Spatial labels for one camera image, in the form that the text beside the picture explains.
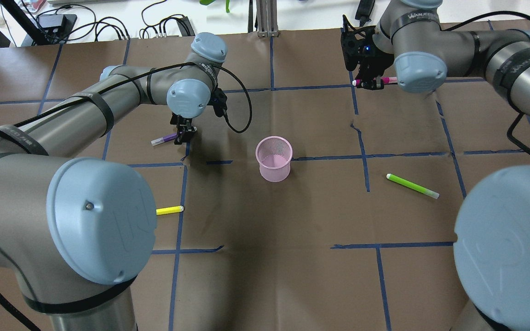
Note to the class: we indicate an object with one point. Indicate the pink pen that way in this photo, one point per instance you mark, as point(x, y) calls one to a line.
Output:
point(377, 83)

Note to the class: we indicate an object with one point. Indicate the pink mesh cup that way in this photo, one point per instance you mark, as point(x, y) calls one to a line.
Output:
point(274, 155)

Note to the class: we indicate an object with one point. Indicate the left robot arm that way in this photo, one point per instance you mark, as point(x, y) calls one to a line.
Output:
point(77, 231)

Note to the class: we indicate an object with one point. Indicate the purple pen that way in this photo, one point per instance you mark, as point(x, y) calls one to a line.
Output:
point(164, 139)

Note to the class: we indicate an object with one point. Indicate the yellow pen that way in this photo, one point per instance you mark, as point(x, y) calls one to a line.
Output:
point(170, 210)

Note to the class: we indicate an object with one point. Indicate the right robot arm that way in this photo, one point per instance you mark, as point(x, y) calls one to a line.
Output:
point(492, 251)

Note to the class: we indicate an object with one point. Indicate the aluminium frame post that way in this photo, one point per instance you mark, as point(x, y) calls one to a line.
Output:
point(266, 17)

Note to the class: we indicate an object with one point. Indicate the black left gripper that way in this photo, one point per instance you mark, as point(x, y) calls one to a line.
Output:
point(183, 129)

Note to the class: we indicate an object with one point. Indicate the green pen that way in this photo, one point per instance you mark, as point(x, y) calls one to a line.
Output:
point(412, 186)

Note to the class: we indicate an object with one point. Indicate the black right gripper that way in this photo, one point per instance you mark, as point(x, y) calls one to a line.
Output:
point(370, 59)

